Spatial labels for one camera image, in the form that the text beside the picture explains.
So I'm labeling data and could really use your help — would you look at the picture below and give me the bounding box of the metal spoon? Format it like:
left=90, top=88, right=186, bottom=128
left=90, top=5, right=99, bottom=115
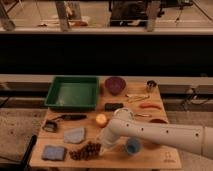
left=134, top=114, right=152, bottom=117

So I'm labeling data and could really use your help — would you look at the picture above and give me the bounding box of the black rectangular block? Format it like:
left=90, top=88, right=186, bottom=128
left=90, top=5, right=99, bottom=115
left=104, top=103, right=124, bottom=111

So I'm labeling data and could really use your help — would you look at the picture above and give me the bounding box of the red heart-shaped bowl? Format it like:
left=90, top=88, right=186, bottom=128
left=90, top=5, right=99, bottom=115
left=149, top=118, right=168, bottom=124

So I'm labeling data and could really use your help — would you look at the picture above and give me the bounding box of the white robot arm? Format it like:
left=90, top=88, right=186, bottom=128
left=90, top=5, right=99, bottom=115
left=98, top=108, right=213, bottom=160

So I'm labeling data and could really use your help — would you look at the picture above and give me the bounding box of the blue plastic cup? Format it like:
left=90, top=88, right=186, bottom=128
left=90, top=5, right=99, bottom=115
left=125, top=137, right=141, bottom=155

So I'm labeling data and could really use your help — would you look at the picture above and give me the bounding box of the light grey cloth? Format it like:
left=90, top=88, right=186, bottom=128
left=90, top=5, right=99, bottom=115
left=64, top=127, right=85, bottom=144

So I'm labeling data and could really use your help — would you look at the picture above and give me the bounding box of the dark grape bunch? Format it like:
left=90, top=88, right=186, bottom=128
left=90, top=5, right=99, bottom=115
left=69, top=141, right=101, bottom=160

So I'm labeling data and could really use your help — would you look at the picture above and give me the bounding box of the wooden board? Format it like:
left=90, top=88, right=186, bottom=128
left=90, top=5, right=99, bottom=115
left=29, top=82, right=182, bottom=170

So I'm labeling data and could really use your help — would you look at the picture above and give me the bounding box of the small black clip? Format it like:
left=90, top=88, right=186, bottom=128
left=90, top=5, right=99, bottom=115
left=43, top=121, right=58, bottom=133

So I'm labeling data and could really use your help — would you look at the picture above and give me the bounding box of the white paper cup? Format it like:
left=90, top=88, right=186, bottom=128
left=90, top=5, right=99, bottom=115
left=114, top=108, right=131, bottom=116

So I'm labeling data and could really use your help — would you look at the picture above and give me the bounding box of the small metal cup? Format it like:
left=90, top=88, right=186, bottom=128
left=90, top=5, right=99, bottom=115
left=146, top=80, right=157, bottom=93

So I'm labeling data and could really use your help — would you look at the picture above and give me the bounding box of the purple bowl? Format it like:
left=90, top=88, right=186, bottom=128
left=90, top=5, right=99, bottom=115
left=105, top=77, right=126, bottom=95

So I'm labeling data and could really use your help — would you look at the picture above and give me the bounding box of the green plastic tray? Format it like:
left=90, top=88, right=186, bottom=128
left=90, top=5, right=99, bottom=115
left=45, top=76, right=99, bottom=111

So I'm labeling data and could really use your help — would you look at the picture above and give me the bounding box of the orange round fruit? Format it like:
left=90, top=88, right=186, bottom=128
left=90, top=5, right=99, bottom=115
left=95, top=114, right=108, bottom=128

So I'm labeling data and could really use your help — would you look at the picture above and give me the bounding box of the orange carrot toy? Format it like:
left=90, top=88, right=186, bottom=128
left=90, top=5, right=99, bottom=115
left=139, top=103, right=161, bottom=110

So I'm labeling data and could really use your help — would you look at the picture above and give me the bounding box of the blue sponge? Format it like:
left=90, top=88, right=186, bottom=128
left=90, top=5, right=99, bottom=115
left=42, top=145, right=67, bottom=161

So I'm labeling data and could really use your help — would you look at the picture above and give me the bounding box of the black cable bar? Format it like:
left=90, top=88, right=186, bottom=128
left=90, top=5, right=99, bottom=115
left=21, top=135, right=37, bottom=170

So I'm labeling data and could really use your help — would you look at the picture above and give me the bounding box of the black handled knife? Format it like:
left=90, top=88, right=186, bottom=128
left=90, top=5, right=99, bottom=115
left=52, top=114, right=87, bottom=121

